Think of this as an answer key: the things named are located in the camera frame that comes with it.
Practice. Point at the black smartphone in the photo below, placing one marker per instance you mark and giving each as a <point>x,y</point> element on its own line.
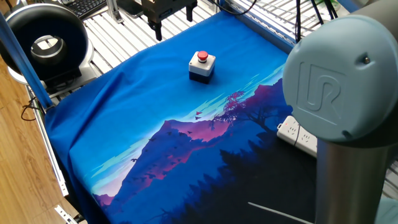
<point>130,7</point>

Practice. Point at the blue frame post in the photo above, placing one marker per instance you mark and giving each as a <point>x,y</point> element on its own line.
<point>25,62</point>

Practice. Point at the white power strip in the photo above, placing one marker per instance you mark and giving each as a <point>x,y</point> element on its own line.
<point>289,130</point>

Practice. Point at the red push button box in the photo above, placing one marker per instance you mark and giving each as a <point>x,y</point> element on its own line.
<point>200,70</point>

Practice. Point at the white metal bracket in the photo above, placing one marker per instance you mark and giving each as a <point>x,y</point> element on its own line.
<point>63,214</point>

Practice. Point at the silver Schunk gripper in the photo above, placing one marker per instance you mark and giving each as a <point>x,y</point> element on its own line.
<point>161,9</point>

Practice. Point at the black keyboard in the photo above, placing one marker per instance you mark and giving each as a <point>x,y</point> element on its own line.
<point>87,6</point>

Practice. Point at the silver table edge profile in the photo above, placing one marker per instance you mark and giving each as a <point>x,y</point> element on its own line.
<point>52,155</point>

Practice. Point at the blue mountain print cloth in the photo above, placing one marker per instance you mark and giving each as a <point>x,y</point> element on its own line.
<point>140,93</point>

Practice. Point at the grey aluminium frame rail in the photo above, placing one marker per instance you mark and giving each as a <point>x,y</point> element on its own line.
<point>264,31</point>

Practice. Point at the silver UR5 robot arm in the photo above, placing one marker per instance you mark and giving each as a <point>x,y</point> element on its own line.
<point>342,77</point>

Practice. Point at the aluminium post with bracket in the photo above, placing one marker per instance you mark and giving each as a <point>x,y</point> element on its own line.
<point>113,11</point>

